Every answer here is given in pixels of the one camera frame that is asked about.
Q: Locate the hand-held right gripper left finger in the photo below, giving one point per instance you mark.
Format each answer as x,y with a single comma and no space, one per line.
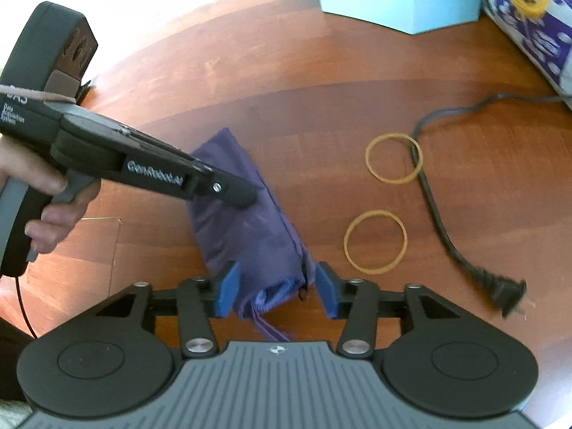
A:
228,288

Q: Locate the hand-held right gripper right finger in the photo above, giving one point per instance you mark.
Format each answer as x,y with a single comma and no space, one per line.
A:
326,292

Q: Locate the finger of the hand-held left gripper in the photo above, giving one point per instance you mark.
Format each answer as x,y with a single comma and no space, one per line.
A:
232,192

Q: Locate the purple shopping bag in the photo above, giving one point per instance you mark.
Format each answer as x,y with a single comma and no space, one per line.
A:
250,232

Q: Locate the white purple printed plastic bag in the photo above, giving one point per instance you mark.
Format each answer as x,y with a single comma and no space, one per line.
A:
545,44

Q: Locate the person's left hand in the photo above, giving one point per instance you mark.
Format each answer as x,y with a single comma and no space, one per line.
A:
67,219

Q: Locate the brown elastic band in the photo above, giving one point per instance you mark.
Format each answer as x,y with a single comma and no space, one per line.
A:
49,97

